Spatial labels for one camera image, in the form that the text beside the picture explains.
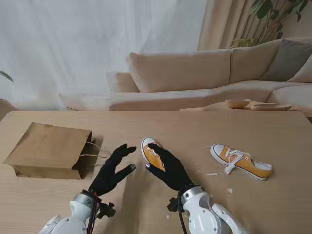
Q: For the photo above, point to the beige cushion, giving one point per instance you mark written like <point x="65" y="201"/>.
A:
<point x="303" y="73"/>

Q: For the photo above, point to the green houseplant leaf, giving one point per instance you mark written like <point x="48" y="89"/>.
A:
<point x="6" y="76"/>

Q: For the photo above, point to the yellow canvas sneaker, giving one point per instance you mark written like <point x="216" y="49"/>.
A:
<point x="256" y="171"/>
<point x="151" y="159"/>

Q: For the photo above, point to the beige sofa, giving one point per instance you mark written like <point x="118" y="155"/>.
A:
<point x="182" y="70"/>

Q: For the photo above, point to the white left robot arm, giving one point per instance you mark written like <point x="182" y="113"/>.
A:
<point x="73" y="219"/>

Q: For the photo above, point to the beige planter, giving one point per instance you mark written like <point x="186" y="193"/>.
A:
<point x="6" y="108"/>

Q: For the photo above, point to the low wooden side table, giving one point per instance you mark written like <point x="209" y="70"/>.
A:
<point x="217" y="107"/>

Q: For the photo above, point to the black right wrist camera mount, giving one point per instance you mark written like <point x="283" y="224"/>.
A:
<point x="173" y="204"/>

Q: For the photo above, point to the beige curtain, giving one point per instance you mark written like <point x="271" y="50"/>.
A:
<point x="219" y="24"/>

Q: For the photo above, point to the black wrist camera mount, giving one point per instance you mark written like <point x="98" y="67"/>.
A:
<point x="107" y="210"/>
<point x="173" y="204"/>

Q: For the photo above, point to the green leafy houseplant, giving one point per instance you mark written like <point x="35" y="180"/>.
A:
<point x="264" y="8"/>

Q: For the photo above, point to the thin white paper scrap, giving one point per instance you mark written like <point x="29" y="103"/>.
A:
<point x="207" y="147"/>

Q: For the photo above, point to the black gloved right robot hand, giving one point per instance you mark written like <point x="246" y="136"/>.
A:
<point x="173" y="170"/>

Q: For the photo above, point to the grey cushion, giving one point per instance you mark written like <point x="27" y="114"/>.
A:
<point x="285" y="61"/>

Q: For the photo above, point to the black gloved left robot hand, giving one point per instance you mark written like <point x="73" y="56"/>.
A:
<point x="104" y="175"/>

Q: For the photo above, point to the brown paper bag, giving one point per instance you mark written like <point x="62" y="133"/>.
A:
<point x="48" y="146"/>

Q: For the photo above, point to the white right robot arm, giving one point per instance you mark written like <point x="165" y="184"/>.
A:
<point x="202" y="214"/>

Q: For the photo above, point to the white sheer curtain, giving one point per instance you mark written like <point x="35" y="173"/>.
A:
<point x="73" y="48"/>

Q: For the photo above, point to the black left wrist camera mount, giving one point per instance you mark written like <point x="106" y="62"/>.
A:
<point x="107" y="210"/>

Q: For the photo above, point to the shallow wooden tray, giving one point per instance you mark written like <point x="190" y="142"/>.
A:
<point x="270" y="107"/>

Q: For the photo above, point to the wooden bowl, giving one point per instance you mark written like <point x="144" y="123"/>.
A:
<point x="237" y="103"/>

